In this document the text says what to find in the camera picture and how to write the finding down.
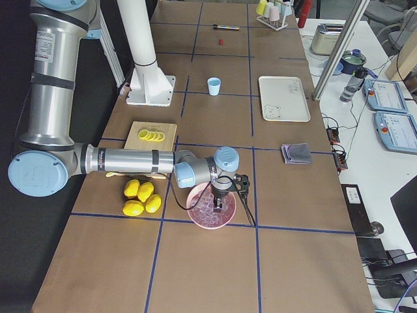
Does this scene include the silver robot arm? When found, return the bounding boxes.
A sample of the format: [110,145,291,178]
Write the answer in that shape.
[1,1,249,217]

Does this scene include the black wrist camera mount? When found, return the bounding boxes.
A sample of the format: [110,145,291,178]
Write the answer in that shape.
[234,174,256,226]

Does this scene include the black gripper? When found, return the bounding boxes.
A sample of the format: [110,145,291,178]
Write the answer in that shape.
[211,182,232,213]

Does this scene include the white cup rack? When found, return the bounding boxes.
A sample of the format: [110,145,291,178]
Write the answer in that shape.
[256,0,293,31]

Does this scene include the grey folded cloth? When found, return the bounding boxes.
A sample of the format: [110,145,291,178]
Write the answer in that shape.
[281,143,313,165]

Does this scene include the pink bowl of ice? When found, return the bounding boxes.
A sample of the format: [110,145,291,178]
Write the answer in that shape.
[186,183,237,230]

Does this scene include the lemon slices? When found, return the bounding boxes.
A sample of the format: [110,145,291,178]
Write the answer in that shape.
[137,128,165,142]

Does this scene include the blue teach pendant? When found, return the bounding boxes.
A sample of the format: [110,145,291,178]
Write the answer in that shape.
[374,111,416,155]
[364,78,408,113]

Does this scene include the silver toaster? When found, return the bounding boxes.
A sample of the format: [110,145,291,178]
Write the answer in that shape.
[310,23,344,56]

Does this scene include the cream bear tray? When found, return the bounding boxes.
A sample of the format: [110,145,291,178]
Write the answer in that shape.
[258,76,311,123]

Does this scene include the aluminium frame post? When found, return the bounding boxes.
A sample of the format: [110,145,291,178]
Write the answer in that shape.
[312,0,369,101]

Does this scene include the clear water bottle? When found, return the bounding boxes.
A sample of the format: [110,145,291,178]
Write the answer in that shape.
[339,67,368,102]

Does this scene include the yellow lemon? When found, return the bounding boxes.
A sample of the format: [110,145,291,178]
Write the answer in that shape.
[145,194,162,213]
[137,182,154,202]
[122,200,145,216]
[123,179,140,199]

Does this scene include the red bottle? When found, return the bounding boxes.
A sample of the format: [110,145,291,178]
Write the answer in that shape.
[298,0,313,29]

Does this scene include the steel muddler black tip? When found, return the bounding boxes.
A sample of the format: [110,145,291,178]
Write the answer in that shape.
[212,24,240,31]

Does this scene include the yellow plastic knife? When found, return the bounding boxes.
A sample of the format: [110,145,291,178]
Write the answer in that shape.
[106,172,120,178]

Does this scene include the wooden cutting board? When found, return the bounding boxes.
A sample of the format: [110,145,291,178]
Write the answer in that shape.
[122,121,177,179]

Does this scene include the blue bowl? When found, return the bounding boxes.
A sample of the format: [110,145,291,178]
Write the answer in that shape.
[323,59,345,77]

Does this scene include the yellow cup on rack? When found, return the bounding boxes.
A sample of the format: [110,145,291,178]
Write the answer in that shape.
[256,0,268,16]

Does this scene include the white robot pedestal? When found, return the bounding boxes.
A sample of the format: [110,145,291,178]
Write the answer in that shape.
[117,0,176,107]

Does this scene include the pink cup on rack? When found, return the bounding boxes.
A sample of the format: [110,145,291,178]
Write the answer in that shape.
[263,2,281,23]

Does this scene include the light blue plastic cup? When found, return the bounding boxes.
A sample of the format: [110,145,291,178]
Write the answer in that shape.
[207,77,221,96]

